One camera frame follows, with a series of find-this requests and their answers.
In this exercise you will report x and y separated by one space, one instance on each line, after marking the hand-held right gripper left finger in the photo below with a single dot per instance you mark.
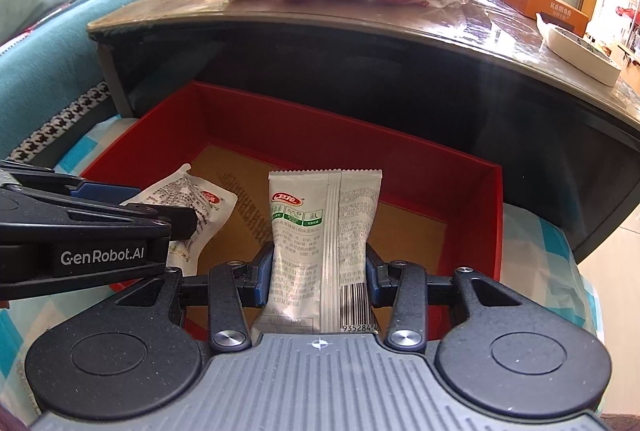
264 276

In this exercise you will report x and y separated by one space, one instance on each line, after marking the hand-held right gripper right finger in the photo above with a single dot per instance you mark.
373 276

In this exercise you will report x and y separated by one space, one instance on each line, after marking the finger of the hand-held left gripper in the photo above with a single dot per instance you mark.
170 221
107 194

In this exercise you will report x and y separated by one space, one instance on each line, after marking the white snack packet red label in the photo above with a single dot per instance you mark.
200 206

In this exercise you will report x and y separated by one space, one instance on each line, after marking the grey snack packet green label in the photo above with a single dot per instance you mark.
310 231

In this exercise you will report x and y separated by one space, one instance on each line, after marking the red cardboard box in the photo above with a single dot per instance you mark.
350 146

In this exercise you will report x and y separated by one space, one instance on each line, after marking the houndstooth patterned cloth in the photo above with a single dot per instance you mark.
60 121

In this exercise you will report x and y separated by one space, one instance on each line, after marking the teal blanket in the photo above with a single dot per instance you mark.
75 56

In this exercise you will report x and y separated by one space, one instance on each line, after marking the blue white checkered cloth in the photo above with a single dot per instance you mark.
540 251

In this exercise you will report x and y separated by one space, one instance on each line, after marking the dark coffee table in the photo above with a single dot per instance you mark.
350 61

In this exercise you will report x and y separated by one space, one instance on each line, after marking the white tray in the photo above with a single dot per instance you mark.
580 56

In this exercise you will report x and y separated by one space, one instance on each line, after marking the orange cardboard box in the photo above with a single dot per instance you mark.
545 3

